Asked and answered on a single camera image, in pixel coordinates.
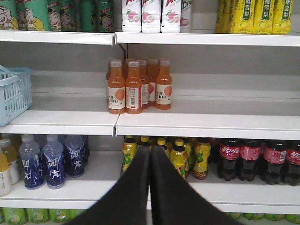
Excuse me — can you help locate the yellow pear drink bottle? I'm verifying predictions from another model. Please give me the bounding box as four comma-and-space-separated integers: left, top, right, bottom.
272, 0, 293, 35
253, 0, 275, 34
231, 0, 255, 34

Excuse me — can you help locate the green cartoon drink can left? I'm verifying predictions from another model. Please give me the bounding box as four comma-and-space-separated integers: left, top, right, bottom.
0, 0, 18, 30

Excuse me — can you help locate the yellow lemon tea bottle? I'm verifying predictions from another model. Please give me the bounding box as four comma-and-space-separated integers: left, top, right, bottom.
170, 138, 188, 179
122, 135, 137, 173
193, 138, 211, 180

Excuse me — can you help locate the yellow pear drink bottle left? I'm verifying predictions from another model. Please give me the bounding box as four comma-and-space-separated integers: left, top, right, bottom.
231, 0, 255, 34

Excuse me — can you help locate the blue sports drink bottle middle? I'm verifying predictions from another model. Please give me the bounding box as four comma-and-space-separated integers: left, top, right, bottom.
43, 135, 66, 189

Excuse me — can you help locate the right orange C100 juice bottle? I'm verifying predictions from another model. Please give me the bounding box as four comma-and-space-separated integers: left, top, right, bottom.
156, 60, 173, 110

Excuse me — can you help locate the yellow pear drink bottle right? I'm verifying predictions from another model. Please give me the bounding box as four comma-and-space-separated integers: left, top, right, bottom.
272, 0, 293, 35

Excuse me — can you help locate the green cartoon drink can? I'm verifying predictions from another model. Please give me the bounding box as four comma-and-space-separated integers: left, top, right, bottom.
0, 0, 18, 30
25, 0, 50, 31

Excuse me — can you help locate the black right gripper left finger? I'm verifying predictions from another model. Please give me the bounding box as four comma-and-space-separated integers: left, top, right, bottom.
66, 146, 150, 225

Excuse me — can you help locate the white metal shelf unit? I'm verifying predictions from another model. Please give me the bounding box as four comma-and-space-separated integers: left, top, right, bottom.
0, 31, 300, 209

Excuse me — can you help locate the blue sports drink bottle rear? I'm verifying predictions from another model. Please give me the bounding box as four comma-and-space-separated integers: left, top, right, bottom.
65, 135, 84, 177

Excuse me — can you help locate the white peach drink bottle middle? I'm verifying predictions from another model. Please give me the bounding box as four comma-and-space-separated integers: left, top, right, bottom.
142, 0, 161, 33

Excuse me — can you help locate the yellow pear drink bottle middle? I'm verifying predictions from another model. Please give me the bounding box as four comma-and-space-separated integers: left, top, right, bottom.
253, 0, 275, 34

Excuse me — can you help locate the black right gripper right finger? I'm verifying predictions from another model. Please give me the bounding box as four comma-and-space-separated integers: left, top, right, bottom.
150, 146, 241, 225

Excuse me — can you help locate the orange juice bottle white label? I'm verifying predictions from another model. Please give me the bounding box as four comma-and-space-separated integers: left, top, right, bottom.
0, 150, 12, 196

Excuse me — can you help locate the light blue plastic basket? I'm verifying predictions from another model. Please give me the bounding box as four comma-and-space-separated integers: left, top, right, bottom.
0, 66, 33, 126

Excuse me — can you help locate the white peach drink bottle left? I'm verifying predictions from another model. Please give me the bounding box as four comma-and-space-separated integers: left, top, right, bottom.
122, 0, 142, 33

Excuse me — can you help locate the front orange C100 juice bottle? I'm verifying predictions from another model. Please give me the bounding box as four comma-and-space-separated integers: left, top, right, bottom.
108, 60, 125, 114

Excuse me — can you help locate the plastic coke bottle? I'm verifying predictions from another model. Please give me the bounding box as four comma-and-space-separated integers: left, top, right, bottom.
281, 141, 300, 186
217, 138, 240, 181
238, 139, 261, 181
262, 140, 287, 185

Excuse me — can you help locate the green cartoon drink can right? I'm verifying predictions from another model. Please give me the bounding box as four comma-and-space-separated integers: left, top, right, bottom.
25, 0, 50, 31

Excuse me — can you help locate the orange c100 juice bottle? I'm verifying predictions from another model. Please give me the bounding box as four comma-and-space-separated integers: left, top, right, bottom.
108, 60, 125, 114
156, 60, 173, 110

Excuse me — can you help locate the blue sports drink bottle left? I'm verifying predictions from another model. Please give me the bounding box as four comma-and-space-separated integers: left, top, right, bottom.
19, 134, 44, 189

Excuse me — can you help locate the white peach drink bottle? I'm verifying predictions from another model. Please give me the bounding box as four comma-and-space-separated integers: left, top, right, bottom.
161, 0, 181, 33
142, 0, 161, 33
122, 0, 142, 33

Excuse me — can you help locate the barcode orange juice bottle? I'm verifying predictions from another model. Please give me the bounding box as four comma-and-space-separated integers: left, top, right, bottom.
126, 61, 142, 114

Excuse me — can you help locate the white peach drink bottle right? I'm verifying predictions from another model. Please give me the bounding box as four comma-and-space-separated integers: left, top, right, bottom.
161, 0, 181, 33

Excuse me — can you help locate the blue sports drink bottle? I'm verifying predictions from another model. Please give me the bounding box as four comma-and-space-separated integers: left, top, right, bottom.
19, 134, 44, 189
43, 135, 66, 189
65, 135, 84, 177

